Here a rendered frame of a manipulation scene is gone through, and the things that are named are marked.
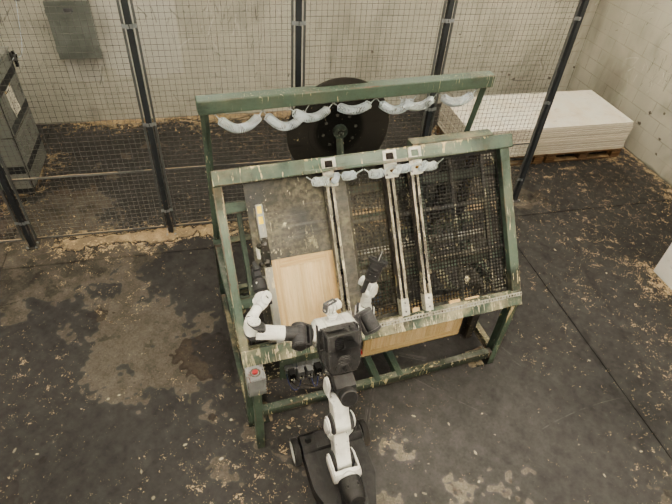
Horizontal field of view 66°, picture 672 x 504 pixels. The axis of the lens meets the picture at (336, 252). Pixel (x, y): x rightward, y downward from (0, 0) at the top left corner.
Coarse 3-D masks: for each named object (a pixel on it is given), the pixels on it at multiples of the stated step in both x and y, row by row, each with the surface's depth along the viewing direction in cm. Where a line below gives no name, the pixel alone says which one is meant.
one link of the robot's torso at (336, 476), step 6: (354, 456) 353; (330, 462) 348; (330, 468) 347; (348, 468) 345; (354, 468) 346; (360, 468) 348; (330, 474) 351; (336, 474) 342; (342, 474) 342; (348, 474) 342; (360, 474) 347; (336, 480) 342
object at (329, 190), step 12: (324, 168) 339; (324, 180) 340; (336, 180) 331; (324, 192) 350; (336, 204) 348; (336, 216) 349; (336, 228) 351; (336, 240) 354; (336, 252) 351; (336, 264) 353; (336, 276) 358; (348, 300) 358; (348, 312) 358
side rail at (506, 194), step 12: (504, 156) 385; (504, 168) 386; (504, 180) 387; (504, 192) 388; (504, 204) 389; (504, 216) 392; (504, 228) 394; (504, 240) 397; (516, 240) 395; (516, 252) 396; (516, 264) 397; (504, 276) 405; (516, 276) 398; (516, 288) 400
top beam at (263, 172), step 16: (432, 144) 361; (448, 144) 365; (464, 144) 368; (480, 144) 372; (496, 144) 376; (512, 144) 380; (304, 160) 336; (320, 160) 339; (336, 160) 342; (352, 160) 345; (368, 160) 348; (224, 176) 322; (240, 176) 325; (256, 176) 328; (272, 176) 331; (288, 176) 334
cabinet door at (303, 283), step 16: (304, 256) 351; (320, 256) 354; (288, 272) 349; (304, 272) 352; (320, 272) 355; (288, 288) 350; (304, 288) 353; (320, 288) 357; (336, 288) 360; (288, 304) 351; (304, 304) 354; (320, 304) 358; (288, 320) 352; (304, 320) 356
